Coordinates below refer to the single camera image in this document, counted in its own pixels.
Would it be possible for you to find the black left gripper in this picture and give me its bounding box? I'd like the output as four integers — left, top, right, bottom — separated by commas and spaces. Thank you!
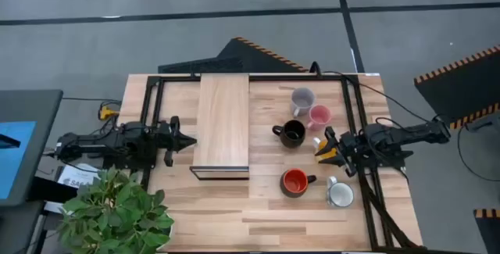
155, 116, 198, 168

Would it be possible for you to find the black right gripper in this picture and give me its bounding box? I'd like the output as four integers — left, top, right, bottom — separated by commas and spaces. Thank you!
314, 126, 366, 178

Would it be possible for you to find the black mug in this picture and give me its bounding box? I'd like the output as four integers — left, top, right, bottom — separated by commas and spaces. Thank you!
272, 119, 307, 149

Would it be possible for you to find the grey mug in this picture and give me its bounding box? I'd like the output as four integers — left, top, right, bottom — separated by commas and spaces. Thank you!
289, 87, 316, 118

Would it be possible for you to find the yellow mug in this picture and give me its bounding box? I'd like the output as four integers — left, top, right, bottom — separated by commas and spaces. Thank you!
312, 136, 339, 165

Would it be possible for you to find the pink mug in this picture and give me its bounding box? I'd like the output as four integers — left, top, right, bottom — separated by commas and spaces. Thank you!
306, 104, 333, 132

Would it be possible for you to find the white mug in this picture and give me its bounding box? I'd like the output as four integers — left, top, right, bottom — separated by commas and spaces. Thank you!
326, 175, 355, 209

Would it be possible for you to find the wooden shelf riser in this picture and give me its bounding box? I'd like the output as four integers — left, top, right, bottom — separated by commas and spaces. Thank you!
189, 73, 250, 181

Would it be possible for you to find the brown mug with orange inside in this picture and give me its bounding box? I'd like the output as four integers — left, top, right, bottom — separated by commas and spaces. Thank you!
279, 167, 317, 199

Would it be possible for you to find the white plant pot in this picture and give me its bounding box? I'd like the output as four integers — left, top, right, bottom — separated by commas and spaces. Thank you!
158, 223, 176, 252

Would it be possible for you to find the green leafy plant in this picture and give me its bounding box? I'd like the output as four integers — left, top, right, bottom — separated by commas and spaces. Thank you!
57, 166, 176, 254

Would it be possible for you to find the triangular black hazard-striped mat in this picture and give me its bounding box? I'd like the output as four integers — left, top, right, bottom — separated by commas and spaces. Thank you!
158, 36, 310, 74

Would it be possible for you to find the white printed paper sheet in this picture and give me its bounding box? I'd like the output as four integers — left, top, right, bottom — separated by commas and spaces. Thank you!
56, 163, 101, 189

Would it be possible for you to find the large black hazard-striped mat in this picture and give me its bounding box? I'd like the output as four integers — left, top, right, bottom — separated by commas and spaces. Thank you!
413, 45, 500, 131

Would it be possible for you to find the grey chair base leg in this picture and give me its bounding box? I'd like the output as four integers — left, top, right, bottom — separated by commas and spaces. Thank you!
464, 112, 500, 134

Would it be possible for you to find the grey monitor with blue screen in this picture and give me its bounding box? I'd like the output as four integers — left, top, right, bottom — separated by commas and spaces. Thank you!
0, 88, 64, 208

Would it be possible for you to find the small black hazard-striped mat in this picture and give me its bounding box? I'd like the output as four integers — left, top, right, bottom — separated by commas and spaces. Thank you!
473, 208, 500, 254

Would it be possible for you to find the black cable to right arm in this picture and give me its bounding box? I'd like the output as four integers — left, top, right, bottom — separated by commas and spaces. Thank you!
309, 60, 445, 127

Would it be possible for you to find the yellow cable plug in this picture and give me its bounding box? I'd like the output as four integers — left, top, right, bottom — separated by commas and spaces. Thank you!
98, 105, 119, 121

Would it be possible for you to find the thin black cable behind monitor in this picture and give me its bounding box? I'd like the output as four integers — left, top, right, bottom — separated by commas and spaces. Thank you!
62, 96, 123, 109

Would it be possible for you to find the thin black floor cable loop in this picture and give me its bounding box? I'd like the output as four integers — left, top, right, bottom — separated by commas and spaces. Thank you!
455, 123, 500, 183

